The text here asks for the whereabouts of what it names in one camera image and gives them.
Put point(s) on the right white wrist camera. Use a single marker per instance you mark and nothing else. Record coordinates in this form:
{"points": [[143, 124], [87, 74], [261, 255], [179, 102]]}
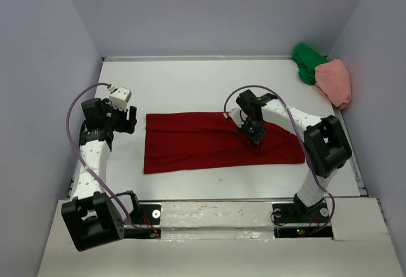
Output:
{"points": [[236, 115]]}

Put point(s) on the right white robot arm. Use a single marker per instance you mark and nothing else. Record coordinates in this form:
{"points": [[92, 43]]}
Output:
{"points": [[322, 140]]}

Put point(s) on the aluminium rail frame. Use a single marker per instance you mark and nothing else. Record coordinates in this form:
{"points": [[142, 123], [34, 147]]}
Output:
{"points": [[194, 58]]}

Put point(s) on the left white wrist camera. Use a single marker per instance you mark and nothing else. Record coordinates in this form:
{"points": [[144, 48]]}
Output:
{"points": [[119, 98]]}

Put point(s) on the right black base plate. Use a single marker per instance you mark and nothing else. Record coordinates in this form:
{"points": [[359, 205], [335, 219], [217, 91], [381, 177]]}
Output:
{"points": [[290, 224]]}

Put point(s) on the pink t shirt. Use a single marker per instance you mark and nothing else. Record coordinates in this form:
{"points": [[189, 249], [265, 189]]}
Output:
{"points": [[333, 83]]}

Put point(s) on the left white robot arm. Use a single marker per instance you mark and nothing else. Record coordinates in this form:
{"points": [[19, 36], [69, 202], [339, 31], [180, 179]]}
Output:
{"points": [[95, 215]]}

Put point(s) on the green t shirt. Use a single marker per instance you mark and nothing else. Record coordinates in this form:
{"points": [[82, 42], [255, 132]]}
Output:
{"points": [[307, 59]]}

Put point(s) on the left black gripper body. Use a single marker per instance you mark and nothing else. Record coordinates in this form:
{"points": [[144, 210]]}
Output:
{"points": [[115, 118]]}

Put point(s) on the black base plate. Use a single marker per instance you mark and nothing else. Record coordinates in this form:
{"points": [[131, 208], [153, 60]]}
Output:
{"points": [[290, 224], [147, 222]]}

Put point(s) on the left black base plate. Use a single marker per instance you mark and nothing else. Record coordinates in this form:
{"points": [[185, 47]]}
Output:
{"points": [[147, 222]]}

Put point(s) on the red t shirt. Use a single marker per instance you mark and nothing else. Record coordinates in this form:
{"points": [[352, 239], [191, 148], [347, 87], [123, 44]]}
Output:
{"points": [[206, 140]]}

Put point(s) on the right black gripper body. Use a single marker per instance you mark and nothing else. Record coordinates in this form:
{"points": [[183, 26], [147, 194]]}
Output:
{"points": [[254, 129]]}

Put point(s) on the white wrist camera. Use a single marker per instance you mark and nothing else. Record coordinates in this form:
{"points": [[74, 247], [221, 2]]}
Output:
{"points": [[119, 98], [236, 115]]}

